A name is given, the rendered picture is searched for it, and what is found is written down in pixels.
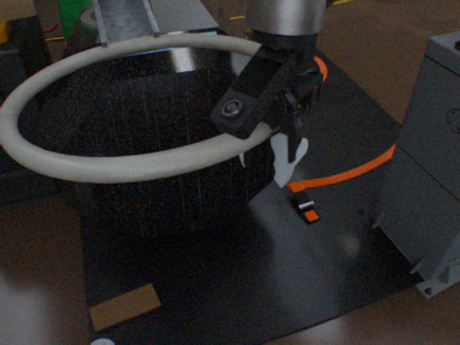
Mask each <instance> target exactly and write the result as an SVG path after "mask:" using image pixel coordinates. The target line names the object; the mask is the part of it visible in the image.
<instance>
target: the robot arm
mask: <svg viewBox="0 0 460 345"><path fill-rule="evenodd" d="M335 2H337V0H245V6H244V22H245V23H246V25H248V26H249V27H250V28H251V38H252V39H253V40H254V41H255V42H256V43H258V44H260V45H261V46H260V48H259V49H258V50H257V52H256V53H255V54H254V55H253V57H252V58H251V60H250V61H249V62H248V63H247V64H246V65H245V67H244V68H243V70H242V71H241V73H240V74H239V76H237V78H236V79H235V81H234V82H233V83H232V84H231V86H230V88H229V90H228V92H227V93H225V95H224V96H223V97H222V98H221V100H220V101H219V103H218V104H217V106H216V107H215V109H214V110H213V112H212V113H211V114H210V115H209V117H210V119H211V121H212V122H213V124H214V125H215V126H216V127H217V128H218V130H219V131H221V132H223V133H227V134H229V135H231V136H234V137H236V138H238V139H241V140H246V139H248V138H249V137H250V136H251V135H252V133H253V132H254V130H255V128H256V127H257V125H258V124H259V122H263V123H265V124H267V125H269V129H270V130H273V129H275V128H276V127H279V132H278V133H277V134H276V135H274V136H272V138H271V146H272V149H273V151H274V153H275V161H274V168H275V171H276V172H275V177H274V180H275V181H276V182H277V184H278V186H279V187H280V188H283V187H285V184H286V183H287V182H288V181H289V179H290V177H291V175H292V172H293V169H294V166H295V165H296V164H297V163H298V161H299V160H300V159H301V158H302V156H303V155H304V154H305V153H306V151H307V149H308V141H307V139H306V138H302V137H303V124H302V122H301V119H300V118H299V116H300V115H302V114H303V113H304V112H305V111H306V105H307V104H308V103H309V107H308V112H307V114H308V115H310V114H312V113H313V112H314V111H316V110H317V109H318V107H319V102H320V95H321V90H322V82H323V77H324V74H323V73H320V72H317V71H314V70H313V63H314V59H315V45H316V40H317V36H318V35H317V33H318V32H319V31H321V30H322V29H323V28H324V26H323V23H324V14H325V9H328V8H329V7H330V6H331V5H332V4H334V3H335ZM312 75H315V76H314V77H312ZM317 86H319V89H318V94H317V98H316V101H315V102H314V103H313V94H314V88H315V87H317ZM309 93H310V95H309ZM312 103H313V104H312ZM239 158H240V160H241V162H242V165H243V167H244V168H248V167H249V163H250V161H251V149H250V150H248V151H246V152H245V153H243V154H239Z"/></svg>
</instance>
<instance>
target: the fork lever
mask: <svg viewBox="0 0 460 345"><path fill-rule="evenodd" d="M92 2H93V5H94V13H95V15H96V21H97V24H98V30H99V34H100V40H101V44H102V45H103V46H102V48H108V44H111V43H116V42H120V41H124V40H128V39H134V38H140V37H148V36H154V38H155V39H156V38H158V37H160V34H159V29H158V27H157V23H156V22H155V19H154V17H153V14H152V11H151V9H150V6H149V4H148V0H92ZM158 50H160V49H155V50H147V51H141V52H135V53H131V54H127V55H122V56H118V57H112V58H109V59H105V60H110V59H114V58H123V57H125V56H128V55H133V54H138V53H147V52H153V51H158Z"/></svg>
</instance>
